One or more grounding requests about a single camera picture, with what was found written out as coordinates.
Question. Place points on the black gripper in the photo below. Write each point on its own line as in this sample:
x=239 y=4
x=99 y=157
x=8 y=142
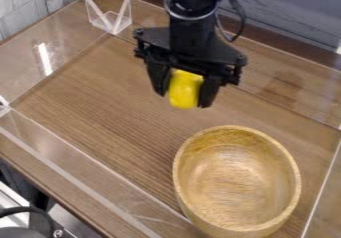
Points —
x=187 y=45

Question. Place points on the yellow lemon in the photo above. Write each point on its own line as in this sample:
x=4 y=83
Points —
x=183 y=89

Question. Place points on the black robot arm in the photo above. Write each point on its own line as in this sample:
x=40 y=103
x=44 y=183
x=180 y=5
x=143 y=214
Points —
x=198 y=9

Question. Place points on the brown wooden bowl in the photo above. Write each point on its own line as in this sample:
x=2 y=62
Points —
x=236 y=182

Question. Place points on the black base with screw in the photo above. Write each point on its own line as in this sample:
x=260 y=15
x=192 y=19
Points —
x=64 y=229

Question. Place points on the clear acrylic corner bracket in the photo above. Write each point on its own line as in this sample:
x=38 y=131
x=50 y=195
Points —
x=109 y=21

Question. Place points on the clear acrylic enclosure wall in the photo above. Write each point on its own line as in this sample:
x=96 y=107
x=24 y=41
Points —
x=88 y=133

